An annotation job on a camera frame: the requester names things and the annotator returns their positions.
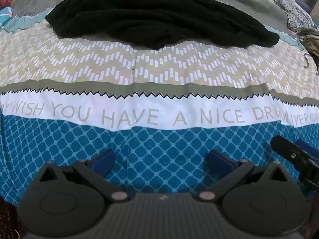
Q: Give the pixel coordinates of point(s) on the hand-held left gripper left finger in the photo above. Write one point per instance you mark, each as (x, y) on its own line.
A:
(103, 163)

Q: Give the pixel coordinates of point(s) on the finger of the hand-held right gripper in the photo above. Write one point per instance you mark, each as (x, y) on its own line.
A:
(286, 150)
(307, 147)

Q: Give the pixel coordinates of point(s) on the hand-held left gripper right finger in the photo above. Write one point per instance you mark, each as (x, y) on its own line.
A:
(218, 161)

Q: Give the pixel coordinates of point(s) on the black pants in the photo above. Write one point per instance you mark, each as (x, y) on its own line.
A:
(159, 20)

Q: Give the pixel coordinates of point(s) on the printed patchwork blanket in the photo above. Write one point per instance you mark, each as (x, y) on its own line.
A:
(159, 119)

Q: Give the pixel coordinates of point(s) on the olive brown cloth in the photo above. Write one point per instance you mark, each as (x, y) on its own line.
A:
(311, 38)

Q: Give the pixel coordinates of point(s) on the grey speckled cloth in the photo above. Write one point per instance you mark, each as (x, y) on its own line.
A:
(286, 5)

